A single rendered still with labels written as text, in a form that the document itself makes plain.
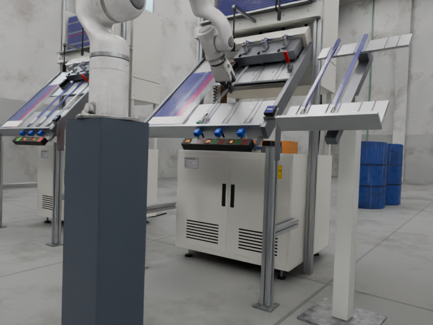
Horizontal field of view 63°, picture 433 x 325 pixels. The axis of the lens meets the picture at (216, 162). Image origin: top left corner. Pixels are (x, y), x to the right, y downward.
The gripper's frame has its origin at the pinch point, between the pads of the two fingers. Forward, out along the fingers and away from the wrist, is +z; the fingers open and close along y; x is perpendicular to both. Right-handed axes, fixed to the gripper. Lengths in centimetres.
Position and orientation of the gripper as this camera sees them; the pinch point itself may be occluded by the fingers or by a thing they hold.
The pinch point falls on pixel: (229, 88)
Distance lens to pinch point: 181.0
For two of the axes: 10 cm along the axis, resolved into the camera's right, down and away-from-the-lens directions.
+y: -8.1, -1.1, 5.8
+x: -4.7, 7.1, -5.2
